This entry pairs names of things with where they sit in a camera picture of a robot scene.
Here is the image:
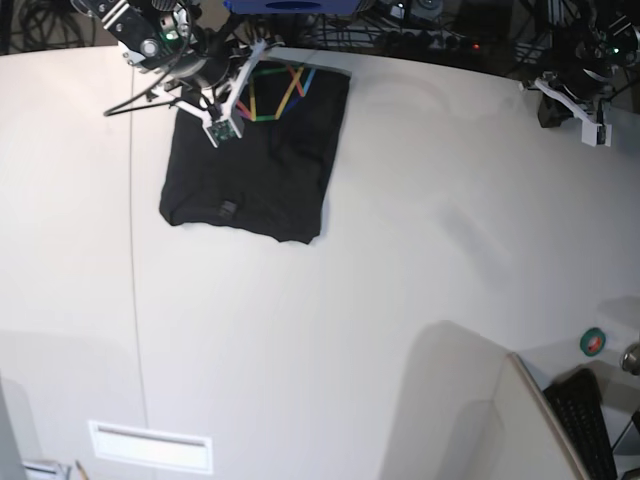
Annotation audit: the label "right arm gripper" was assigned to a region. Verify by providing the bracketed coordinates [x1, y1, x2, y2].
[144, 29, 282, 148]

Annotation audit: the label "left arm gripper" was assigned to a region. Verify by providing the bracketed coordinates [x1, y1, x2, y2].
[519, 44, 620, 147]

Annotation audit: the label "black t-shirt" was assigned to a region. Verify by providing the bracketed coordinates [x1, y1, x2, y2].
[159, 61, 351, 244]

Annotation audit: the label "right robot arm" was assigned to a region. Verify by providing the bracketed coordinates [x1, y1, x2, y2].
[72, 0, 282, 148]

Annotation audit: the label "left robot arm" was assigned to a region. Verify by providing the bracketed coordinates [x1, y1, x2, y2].
[511, 1, 639, 147]

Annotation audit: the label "blue box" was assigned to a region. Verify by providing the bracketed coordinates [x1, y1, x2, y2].
[223, 0, 366, 15]

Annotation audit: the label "black power strip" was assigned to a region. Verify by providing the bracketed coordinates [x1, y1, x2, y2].
[374, 29, 496, 54]

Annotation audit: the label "green tape roll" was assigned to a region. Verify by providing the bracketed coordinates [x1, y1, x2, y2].
[579, 327, 607, 357]

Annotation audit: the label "silver round knob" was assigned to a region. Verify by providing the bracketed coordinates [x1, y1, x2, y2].
[620, 342, 640, 376]

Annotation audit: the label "black keyboard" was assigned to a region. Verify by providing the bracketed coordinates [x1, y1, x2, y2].
[543, 368, 617, 480]

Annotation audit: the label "white partition panel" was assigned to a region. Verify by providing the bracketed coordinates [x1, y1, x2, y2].
[379, 321, 589, 479]

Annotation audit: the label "black floor cables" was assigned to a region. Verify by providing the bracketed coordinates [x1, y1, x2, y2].
[14, 0, 99, 49]

